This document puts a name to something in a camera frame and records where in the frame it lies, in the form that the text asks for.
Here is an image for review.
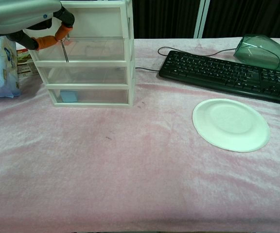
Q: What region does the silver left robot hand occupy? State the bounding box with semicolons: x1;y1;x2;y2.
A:
0;0;76;51

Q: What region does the white plastic drawer cabinet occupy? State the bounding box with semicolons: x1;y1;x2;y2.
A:
22;0;135;108

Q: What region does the clear plastic drawer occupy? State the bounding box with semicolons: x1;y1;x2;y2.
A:
38;66;128;85
50;88;128;104
32;36;131;63

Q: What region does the red printed snack packet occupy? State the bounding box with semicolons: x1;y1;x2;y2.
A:
16;48;43;79

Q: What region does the blue card box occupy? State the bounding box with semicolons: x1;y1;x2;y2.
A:
60;90;78;103

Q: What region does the black curtain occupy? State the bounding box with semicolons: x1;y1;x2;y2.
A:
131;0;280;39

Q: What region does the pink plush tablecloth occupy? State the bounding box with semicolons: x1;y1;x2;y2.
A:
0;36;280;233

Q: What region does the black computer keyboard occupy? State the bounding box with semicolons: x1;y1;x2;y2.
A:
158;50;280;107

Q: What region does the white paper plate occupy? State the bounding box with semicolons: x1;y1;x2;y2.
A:
192;98;271;153

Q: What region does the green transparent plastic cup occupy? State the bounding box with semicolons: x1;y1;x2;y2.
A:
233;34;280;73

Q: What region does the black keyboard cable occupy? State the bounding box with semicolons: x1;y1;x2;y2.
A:
134;46;239;72

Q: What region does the white vertical frame post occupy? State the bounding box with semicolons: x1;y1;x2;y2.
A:
193;0;213;39

